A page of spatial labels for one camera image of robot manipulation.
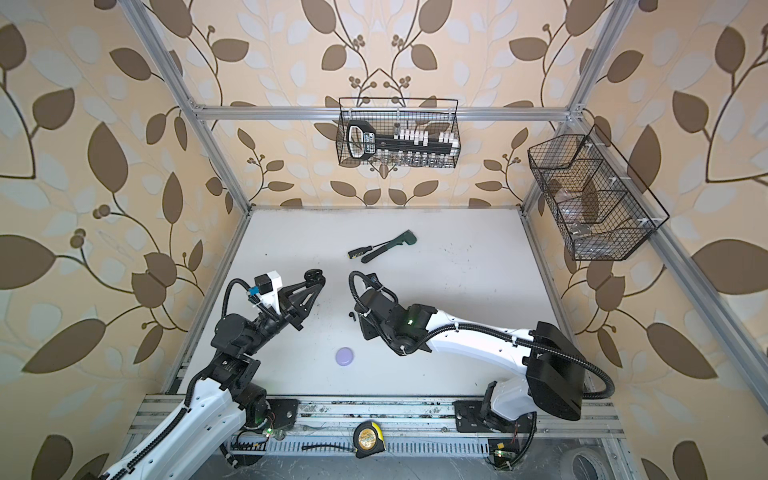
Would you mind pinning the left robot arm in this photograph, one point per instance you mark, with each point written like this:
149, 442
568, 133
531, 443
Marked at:
222, 397

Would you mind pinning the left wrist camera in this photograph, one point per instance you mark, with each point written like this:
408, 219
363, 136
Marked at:
265, 291

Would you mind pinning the back wire basket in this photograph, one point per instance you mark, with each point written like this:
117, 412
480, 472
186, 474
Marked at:
433, 114

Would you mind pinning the purple round charging case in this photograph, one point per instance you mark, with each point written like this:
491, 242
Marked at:
344, 356

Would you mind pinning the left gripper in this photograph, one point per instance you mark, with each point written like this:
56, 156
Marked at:
287, 309

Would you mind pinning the right wire basket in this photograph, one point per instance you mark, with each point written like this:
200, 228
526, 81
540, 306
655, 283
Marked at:
601, 205

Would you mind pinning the green pipe wrench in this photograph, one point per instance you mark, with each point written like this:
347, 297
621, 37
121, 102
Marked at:
406, 238

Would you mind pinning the black yellow screwdriver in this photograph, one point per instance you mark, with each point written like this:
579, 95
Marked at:
367, 250

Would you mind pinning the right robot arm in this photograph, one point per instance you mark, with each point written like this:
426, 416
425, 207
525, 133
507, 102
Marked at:
549, 374

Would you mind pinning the yellow black tape measure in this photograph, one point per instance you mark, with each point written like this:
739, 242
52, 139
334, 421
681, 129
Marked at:
368, 440

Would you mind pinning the wire basket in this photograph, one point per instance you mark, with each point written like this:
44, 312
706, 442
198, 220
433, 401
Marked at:
601, 205
433, 114

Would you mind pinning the grey tape roll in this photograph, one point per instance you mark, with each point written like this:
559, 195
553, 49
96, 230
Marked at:
584, 464

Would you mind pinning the black socket tool set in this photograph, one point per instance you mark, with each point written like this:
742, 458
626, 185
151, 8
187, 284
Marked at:
364, 142

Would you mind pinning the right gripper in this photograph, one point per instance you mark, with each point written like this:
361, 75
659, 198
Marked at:
367, 329

